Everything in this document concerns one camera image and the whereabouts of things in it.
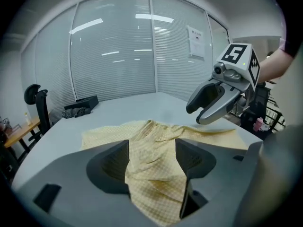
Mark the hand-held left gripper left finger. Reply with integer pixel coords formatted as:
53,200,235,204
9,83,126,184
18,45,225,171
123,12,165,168
11,140,164,227

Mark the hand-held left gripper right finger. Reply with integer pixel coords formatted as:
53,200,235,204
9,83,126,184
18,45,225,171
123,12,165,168
165,138,264,227

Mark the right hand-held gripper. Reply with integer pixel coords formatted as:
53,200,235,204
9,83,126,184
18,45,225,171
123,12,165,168
186,43,261,125

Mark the yellow cloth garment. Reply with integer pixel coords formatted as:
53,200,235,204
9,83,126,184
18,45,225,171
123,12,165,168
79,119,249,227

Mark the person's right forearm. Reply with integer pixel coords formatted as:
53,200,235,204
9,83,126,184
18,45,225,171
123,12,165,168
257,50,296,84

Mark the black mesh office chair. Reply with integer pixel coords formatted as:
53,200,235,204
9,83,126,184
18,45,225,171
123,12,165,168
228,83,272,139

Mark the white paper notice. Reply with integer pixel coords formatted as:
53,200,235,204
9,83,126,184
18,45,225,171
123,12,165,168
187,25,205,61

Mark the folded black umbrella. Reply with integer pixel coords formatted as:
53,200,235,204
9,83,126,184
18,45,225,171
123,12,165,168
62,107,92,118

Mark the round wooden table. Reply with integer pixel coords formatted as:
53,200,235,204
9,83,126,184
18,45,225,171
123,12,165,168
3,116,52,148

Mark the flat black box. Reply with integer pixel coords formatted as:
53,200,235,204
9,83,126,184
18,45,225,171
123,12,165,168
64,95,99,111

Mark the black office chair with headrest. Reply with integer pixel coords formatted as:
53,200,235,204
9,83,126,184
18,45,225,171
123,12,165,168
23,84,52,141

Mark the person's black and pink shirt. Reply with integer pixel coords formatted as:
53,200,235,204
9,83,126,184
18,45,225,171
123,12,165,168
279,36,303,58

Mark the black wire rack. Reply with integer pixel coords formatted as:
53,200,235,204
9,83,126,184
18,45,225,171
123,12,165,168
265,96,286,132

